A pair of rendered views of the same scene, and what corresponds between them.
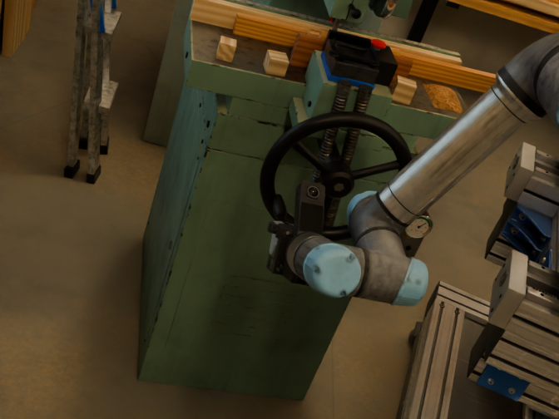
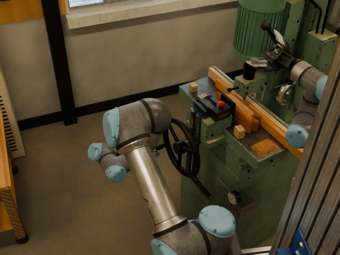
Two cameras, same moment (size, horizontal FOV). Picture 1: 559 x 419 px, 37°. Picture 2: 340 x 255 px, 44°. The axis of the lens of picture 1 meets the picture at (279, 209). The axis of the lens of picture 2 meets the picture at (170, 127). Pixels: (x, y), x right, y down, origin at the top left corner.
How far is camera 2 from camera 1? 174 cm
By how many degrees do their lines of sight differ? 58
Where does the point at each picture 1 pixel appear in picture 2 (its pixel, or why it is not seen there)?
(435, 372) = not seen: outside the picture
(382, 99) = (204, 124)
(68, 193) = not seen: hidden behind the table
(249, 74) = (191, 98)
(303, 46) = (217, 97)
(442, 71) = (281, 137)
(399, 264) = (111, 163)
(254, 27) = (220, 86)
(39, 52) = not seen: hidden behind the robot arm
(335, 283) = (90, 154)
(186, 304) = (186, 186)
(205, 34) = (203, 82)
